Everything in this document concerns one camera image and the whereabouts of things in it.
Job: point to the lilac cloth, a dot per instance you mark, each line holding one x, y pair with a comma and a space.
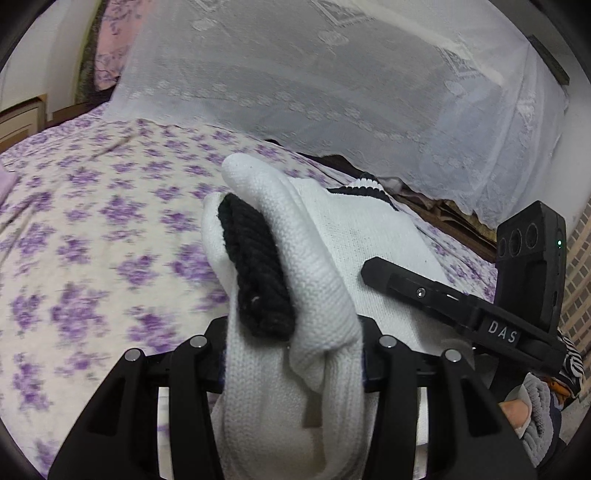
5, 184

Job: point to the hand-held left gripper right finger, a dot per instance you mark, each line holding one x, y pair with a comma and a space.
383, 364

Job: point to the person's right hand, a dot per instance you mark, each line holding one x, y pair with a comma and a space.
538, 401

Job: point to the white lace cover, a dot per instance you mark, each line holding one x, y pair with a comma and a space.
323, 69

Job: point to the zebra striped cloth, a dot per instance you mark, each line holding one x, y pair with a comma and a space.
572, 360

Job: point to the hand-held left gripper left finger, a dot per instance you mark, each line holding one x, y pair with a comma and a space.
207, 350

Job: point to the mauve satin cloth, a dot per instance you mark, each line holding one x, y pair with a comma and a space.
392, 184

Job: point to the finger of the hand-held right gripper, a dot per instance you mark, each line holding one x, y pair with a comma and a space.
415, 290

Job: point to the purple floral bedsheet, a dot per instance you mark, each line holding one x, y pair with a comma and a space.
92, 207

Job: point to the white black-striped knit sweater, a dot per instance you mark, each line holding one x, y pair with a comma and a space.
323, 221

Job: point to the black cloth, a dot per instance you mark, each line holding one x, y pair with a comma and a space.
332, 162

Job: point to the wooden nightstand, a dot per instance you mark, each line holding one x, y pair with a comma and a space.
23, 117

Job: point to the pink floral pillow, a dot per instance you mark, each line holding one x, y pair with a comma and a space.
115, 41

